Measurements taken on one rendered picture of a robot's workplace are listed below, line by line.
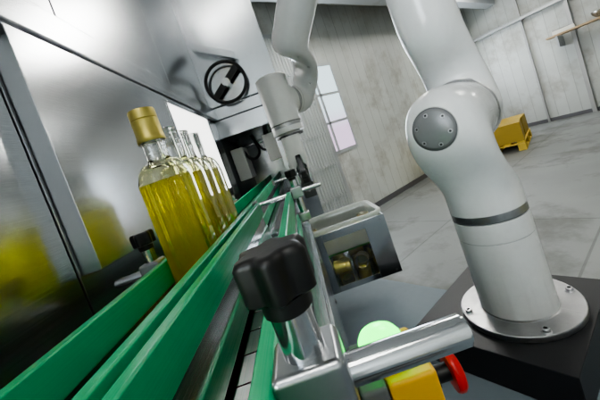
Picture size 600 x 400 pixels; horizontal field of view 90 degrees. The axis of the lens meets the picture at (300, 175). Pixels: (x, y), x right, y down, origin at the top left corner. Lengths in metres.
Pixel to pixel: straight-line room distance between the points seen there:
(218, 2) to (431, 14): 1.33
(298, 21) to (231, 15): 1.01
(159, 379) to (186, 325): 0.04
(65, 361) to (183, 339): 0.10
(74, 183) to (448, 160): 0.53
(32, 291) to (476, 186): 0.60
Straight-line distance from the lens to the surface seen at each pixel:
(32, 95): 0.53
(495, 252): 0.60
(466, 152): 0.50
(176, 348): 0.23
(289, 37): 0.74
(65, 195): 0.50
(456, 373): 0.36
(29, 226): 0.48
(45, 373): 0.29
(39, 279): 0.47
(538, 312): 0.66
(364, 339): 0.33
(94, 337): 0.32
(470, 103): 0.50
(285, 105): 0.78
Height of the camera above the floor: 1.21
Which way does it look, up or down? 4 degrees down
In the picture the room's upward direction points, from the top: 19 degrees counter-clockwise
